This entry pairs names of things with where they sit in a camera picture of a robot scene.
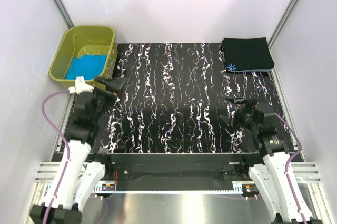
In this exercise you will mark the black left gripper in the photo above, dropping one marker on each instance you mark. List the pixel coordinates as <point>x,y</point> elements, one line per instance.
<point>114,85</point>

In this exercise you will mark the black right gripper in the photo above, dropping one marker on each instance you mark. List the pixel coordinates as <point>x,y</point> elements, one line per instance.
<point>237,115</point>

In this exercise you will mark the bright blue t shirt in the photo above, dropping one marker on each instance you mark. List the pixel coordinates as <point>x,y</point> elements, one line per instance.
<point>88,66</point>

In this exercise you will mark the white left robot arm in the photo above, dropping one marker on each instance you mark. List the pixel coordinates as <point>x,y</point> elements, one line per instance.
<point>78,173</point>

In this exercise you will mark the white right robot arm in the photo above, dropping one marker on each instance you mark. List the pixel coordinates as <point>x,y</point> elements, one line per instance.
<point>271,172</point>

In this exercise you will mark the olive green plastic basket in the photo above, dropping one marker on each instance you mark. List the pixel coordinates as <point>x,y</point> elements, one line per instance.
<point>80,41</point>

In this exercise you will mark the folded black t shirt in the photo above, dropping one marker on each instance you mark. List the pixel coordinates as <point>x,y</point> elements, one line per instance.
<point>247,55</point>

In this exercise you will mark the black marbled table mat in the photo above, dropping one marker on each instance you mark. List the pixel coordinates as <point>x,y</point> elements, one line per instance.
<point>174,100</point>

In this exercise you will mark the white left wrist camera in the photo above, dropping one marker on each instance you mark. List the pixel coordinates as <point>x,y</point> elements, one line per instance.
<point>80,86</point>

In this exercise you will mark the white slotted cable duct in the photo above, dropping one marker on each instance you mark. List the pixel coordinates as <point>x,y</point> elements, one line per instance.
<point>100,188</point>

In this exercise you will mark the aluminium frame rail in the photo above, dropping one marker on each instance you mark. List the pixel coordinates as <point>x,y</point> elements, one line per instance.
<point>303,171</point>

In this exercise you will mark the right aluminium corner post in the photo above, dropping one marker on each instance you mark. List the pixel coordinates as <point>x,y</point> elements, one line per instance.
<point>283,20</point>

